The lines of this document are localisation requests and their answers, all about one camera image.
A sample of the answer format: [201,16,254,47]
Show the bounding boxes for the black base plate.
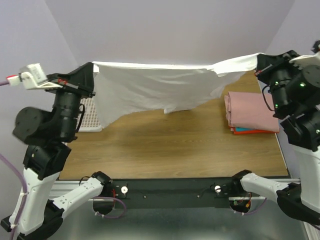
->
[99,177,245,210]

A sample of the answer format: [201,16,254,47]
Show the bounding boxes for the white t shirt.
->
[93,53,258,128]

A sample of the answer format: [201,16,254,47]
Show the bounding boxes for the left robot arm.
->
[0,62,111,240]

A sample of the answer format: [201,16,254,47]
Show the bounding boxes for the white plastic basket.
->
[79,98,103,132]

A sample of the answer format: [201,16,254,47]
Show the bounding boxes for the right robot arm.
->
[229,50,320,228]

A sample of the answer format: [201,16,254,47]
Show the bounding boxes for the teal folded t shirt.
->
[235,127,254,132]

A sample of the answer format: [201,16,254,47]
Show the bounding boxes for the pink folded t shirt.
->
[224,91,280,133]

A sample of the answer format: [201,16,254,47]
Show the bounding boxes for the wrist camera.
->
[6,63,62,90]
[289,39,320,69]

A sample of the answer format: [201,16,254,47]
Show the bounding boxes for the aluminium frame rail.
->
[49,177,320,233]

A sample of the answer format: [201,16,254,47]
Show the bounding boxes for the red folded t shirt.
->
[230,127,274,135]

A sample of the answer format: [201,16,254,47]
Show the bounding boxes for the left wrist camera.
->
[6,63,62,90]

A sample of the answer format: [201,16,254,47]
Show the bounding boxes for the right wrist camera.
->
[289,39,320,69]

